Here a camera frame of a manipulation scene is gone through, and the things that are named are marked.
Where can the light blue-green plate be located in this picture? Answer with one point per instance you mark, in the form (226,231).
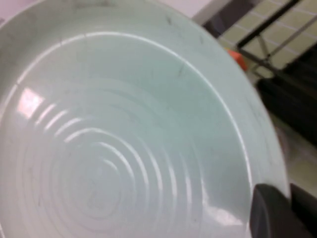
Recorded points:
(123,111)

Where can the black plastic drip tray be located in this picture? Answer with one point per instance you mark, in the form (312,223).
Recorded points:
(292,104)

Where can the green grid tablecloth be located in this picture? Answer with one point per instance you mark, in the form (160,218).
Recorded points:
(247,31)

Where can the orange cube block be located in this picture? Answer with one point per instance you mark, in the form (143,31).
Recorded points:
(236,57)

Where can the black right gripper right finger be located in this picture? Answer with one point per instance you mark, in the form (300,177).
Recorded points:
(308,213)

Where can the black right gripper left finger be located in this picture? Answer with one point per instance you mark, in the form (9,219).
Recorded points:
(272,215)

